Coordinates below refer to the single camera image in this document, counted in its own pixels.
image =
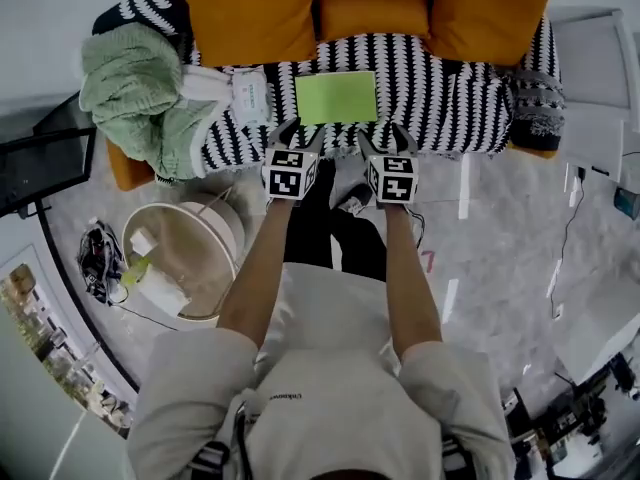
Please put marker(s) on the green book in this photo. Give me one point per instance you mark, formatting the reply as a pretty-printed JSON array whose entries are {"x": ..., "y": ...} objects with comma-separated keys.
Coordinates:
[{"x": 336, "y": 98}]

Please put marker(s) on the green drink bottle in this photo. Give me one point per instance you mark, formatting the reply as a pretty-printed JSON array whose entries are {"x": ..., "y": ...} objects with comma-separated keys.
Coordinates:
[{"x": 135, "y": 274}]

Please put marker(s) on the white side cabinet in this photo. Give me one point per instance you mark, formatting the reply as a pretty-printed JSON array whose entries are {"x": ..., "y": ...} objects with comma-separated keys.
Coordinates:
[{"x": 595, "y": 93}]

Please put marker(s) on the grey black patterned cushion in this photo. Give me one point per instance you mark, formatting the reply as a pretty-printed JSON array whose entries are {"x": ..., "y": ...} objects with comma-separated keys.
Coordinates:
[{"x": 537, "y": 113}]

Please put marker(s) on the person's grey sweatshirt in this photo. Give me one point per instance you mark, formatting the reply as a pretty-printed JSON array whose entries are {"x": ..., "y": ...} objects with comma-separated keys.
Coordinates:
[{"x": 325, "y": 393}]

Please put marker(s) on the large orange cushion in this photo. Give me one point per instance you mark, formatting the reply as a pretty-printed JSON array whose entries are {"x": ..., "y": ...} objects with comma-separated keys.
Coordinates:
[
  {"x": 490, "y": 13},
  {"x": 245, "y": 13}
]

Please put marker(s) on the person's left forearm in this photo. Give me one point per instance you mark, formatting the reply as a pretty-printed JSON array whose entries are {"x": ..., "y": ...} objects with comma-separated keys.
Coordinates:
[{"x": 255, "y": 278}]

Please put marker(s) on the white wet wipes packet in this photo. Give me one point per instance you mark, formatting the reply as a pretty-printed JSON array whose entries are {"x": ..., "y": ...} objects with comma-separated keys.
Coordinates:
[{"x": 251, "y": 95}]

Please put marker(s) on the green knitted blanket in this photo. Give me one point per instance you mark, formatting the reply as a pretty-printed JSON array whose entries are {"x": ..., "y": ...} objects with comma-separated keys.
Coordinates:
[{"x": 130, "y": 93}]

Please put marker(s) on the black metal frame chair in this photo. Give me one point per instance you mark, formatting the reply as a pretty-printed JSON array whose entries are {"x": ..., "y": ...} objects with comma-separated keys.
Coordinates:
[{"x": 45, "y": 163}]

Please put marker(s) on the white pillow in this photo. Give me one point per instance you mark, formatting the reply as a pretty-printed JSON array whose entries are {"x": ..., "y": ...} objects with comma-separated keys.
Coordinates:
[{"x": 165, "y": 293}]

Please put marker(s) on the small white box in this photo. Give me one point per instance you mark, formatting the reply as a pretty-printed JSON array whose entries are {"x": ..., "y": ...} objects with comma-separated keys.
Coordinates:
[{"x": 144, "y": 243}]

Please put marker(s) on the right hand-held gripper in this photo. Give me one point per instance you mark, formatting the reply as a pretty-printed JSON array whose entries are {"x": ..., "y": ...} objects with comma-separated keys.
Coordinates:
[{"x": 395, "y": 180}]

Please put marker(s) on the black white patterned sofa throw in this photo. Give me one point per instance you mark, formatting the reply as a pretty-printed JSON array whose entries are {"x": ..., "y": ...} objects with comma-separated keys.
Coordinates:
[{"x": 440, "y": 103}]

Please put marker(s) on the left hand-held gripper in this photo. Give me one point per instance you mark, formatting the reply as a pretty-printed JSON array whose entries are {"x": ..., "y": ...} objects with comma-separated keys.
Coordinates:
[{"x": 290, "y": 175}]

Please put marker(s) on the round glass coffee table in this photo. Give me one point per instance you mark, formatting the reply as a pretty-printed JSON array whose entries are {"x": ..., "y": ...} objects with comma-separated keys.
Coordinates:
[{"x": 200, "y": 248}]

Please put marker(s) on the small orange cushion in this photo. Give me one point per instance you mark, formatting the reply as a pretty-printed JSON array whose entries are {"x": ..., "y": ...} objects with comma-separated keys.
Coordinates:
[{"x": 375, "y": 15}]

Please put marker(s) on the person's black trousers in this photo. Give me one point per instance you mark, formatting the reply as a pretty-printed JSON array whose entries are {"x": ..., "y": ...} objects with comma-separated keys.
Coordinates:
[{"x": 310, "y": 228}]

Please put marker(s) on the blue cup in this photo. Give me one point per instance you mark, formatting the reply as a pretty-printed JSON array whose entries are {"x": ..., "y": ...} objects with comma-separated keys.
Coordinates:
[{"x": 627, "y": 200}]

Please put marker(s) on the person's right forearm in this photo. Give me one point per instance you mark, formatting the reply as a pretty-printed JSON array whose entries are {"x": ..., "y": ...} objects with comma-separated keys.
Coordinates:
[{"x": 410, "y": 283}]

